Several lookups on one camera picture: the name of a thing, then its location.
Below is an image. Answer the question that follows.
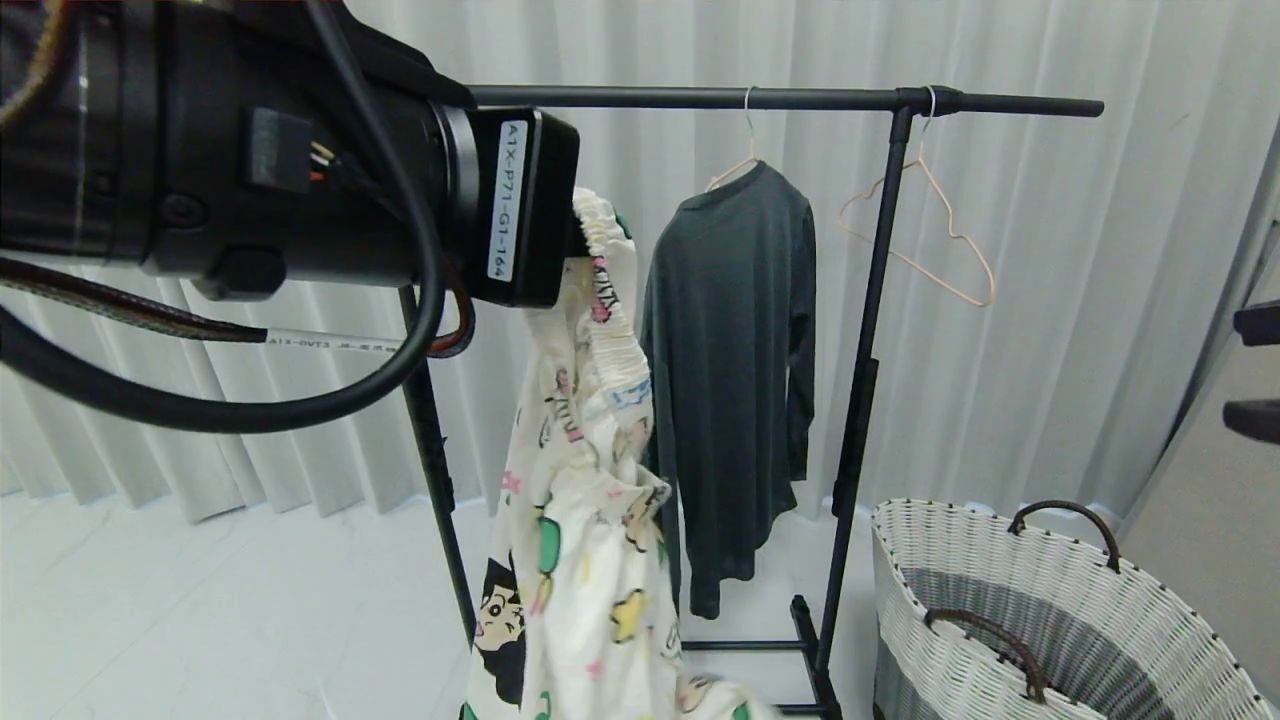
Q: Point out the cream printed garment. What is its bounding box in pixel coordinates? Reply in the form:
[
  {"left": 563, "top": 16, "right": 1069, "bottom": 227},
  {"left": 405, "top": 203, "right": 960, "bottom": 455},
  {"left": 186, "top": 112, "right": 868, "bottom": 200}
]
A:
[{"left": 460, "top": 188, "right": 781, "bottom": 720}]

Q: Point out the white curtain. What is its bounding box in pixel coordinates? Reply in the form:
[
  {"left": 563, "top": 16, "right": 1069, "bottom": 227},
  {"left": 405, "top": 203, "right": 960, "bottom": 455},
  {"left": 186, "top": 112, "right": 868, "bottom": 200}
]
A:
[{"left": 0, "top": 0, "right": 1280, "bottom": 526}]

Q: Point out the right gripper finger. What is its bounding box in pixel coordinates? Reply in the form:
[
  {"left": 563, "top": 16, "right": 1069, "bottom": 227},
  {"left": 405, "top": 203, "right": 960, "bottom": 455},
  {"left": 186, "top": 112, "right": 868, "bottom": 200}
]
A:
[
  {"left": 1222, "top": 400, "right": 1280, "bottom": 446},
  {"left": 1235, "top": 300, "right": 1280, "bottom": 346}
]

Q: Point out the white laundry basket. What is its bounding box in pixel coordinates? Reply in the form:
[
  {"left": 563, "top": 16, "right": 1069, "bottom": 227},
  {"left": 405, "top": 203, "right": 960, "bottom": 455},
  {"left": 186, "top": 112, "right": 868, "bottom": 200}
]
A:
[{"left": 870, "top": 498, "right": 1277, "bottom": 720}]

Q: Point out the black clothes rack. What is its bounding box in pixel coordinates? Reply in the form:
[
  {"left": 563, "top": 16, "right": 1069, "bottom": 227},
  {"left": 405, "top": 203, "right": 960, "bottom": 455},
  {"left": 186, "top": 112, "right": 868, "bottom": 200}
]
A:
[{"left": 398, "top": 85, "right": 1106, "bottom": 720}]

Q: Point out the black cable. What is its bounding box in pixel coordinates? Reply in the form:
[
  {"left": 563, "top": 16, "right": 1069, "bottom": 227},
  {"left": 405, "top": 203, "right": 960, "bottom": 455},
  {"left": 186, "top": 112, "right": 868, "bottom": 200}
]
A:
[{"left": 0, "top": 0, "right": 448, "bottom": 434}]

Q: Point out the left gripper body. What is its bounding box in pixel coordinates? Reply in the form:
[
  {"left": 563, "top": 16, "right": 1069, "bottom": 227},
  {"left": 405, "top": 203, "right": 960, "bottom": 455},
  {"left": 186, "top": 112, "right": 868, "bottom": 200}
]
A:
[{"left": 120, "top": 0, "right": 581, "bottom": 308}]

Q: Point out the pink clothes hanger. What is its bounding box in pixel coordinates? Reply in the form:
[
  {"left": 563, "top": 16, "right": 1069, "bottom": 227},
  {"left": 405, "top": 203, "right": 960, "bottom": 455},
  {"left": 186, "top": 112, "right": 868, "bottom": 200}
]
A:
[
  {"left": 705, "top": 87, "right": 767, "bottom": 193},
  {"left": 838, "top": 88, "right": 997, "bottom": 308}
]

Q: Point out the dark grey long-sleeved shirt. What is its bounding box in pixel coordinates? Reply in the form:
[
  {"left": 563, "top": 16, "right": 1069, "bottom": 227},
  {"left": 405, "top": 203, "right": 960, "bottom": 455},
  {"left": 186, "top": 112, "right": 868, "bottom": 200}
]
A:
[{"left": 638, "top": 160, "right": 819, "bottom": 621}]

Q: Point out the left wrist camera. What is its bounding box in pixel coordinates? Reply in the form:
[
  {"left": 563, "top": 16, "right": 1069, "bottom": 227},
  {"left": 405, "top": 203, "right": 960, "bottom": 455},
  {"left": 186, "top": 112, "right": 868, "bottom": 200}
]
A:
[{"left": 200, "top": 0, "right": 476, "bottom": 109}]

